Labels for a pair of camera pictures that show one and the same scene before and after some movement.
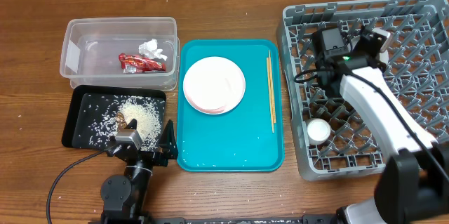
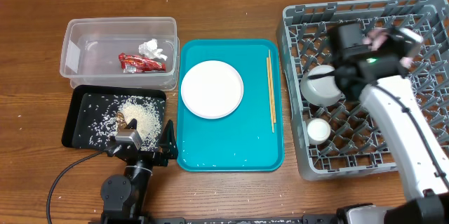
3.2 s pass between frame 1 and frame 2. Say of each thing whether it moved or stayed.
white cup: stayed
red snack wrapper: stayed
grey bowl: moved
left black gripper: stayed
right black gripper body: moved
